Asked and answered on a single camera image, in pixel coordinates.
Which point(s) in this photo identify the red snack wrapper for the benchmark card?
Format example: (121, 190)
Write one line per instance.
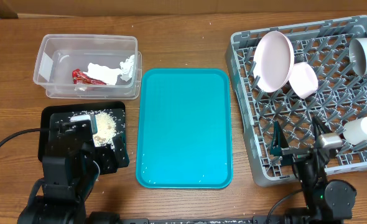
(79, 77)

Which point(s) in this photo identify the black tray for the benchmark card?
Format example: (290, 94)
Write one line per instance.
(52, 116)

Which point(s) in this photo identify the grey dishwasher rack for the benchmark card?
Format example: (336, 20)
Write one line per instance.
(341, 96)

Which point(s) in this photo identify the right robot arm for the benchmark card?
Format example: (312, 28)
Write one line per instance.
(327, 201)

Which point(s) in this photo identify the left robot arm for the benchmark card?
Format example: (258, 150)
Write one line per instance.
(59, 197)

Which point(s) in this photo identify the pink bowl with rice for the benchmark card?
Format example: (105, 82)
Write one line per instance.
(303, 80)

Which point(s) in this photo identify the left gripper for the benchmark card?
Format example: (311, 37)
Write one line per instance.
(110, 163)

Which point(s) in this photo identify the clear plastic bin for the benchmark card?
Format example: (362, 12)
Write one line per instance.
(60, 54)

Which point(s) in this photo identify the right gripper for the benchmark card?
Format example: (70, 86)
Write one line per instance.
(298, 154)

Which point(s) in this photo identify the large white plate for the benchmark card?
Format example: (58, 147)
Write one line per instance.
(274, 58)

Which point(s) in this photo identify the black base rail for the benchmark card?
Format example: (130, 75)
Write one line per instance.
(257, 219)

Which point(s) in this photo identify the white paper cup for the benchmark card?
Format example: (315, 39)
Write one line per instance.
(356, 131)

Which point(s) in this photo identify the teal serving tray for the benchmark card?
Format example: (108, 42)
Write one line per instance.
(184, 138)

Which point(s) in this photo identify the white napkin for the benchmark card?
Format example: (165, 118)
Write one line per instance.
(110, 76)

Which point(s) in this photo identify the pile of rice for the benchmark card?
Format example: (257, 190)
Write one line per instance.
(106, 130)

